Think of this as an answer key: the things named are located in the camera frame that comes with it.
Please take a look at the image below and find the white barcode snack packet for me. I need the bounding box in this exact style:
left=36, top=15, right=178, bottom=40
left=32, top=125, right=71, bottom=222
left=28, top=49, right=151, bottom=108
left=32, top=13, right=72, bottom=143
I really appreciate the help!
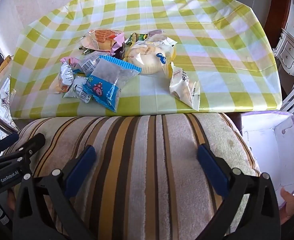
left=63, top=75, right=92, bottom=103

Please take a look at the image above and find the orange white snack packet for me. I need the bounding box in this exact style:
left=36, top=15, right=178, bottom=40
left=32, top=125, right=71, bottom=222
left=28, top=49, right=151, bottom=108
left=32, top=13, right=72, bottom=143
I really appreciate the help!
left=49, top=62, right=74, bottom=94

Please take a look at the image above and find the blue sesame snack packet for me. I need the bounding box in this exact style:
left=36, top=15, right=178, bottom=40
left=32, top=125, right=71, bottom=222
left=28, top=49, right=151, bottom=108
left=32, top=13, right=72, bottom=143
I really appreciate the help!
left=83, top=55, right=142, bottom=112

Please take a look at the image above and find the orange sandwich bread packet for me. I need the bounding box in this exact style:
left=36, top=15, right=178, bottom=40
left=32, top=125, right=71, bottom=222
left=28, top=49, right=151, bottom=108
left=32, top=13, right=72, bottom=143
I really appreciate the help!
left=80, top=29, right=125, bottom=54

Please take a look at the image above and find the green garlic pea packet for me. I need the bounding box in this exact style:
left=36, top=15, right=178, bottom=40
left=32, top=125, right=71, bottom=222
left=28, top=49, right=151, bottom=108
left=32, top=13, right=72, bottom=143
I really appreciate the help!
left=125, top=33, right=148, bottom=46

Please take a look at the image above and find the round bun yellow-edged packet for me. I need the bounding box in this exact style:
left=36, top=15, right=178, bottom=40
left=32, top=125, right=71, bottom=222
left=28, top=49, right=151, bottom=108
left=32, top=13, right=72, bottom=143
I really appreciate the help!
left=124, top=38, right=177, bottom=76

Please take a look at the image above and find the white cookie snack packet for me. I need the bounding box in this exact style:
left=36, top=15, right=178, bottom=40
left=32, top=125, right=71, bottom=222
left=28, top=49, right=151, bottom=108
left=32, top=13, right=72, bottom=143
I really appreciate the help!
left=169, top=62, right=201, bottom=111

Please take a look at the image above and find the purple bar clear packet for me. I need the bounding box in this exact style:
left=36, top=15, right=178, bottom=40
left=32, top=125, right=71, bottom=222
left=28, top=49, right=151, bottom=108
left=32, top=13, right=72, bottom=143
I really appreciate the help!
left=148, top=29, right=165, bottom=37

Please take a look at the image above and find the pink black snack packet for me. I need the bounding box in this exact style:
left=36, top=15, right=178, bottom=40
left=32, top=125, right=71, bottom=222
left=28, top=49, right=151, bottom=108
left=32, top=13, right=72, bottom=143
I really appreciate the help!
left=110, top=32, right=125, bottom=60

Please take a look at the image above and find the person right hand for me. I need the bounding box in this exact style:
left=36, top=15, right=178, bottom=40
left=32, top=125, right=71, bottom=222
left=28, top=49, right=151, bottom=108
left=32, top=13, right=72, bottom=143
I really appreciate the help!
left=279, top=187, right=294, bottom=225

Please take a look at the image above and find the white purple storage box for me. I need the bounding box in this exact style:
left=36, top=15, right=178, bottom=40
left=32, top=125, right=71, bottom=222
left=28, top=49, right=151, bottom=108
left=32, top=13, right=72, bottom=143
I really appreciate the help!
left=241, top=111, right=294, bottom=208

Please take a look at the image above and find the striped sofa cushion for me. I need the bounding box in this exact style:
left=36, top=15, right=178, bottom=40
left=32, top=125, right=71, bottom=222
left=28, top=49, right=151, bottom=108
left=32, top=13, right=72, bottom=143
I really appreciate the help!
left=10, top=113, right=260, bottom=239

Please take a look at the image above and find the white ornate dressing table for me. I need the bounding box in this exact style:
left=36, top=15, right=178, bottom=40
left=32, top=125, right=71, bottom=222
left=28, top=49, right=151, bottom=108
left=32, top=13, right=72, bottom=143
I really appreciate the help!
left=273, top=28, right=294, bottom=76

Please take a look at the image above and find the green checkered tablecloth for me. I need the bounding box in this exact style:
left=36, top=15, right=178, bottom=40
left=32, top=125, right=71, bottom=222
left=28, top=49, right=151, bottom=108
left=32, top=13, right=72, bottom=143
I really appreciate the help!
left=10, top=0, right=282, bottom=119

